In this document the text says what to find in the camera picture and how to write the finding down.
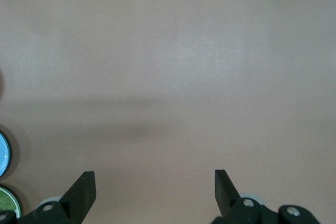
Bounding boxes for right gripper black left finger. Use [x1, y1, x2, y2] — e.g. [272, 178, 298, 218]
[16, 170, 97, 224]

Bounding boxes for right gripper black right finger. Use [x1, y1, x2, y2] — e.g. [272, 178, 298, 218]
[211, 169, 321, 224]

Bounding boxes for green lettuce leaf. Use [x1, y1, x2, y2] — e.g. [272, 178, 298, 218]
[0, 188, 15, 213]

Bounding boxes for pale green round plate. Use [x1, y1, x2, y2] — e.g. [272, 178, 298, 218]
[0, 185, 22, 219]

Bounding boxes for blue round plate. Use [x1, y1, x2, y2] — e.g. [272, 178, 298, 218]
[0, 132, 12, 178]

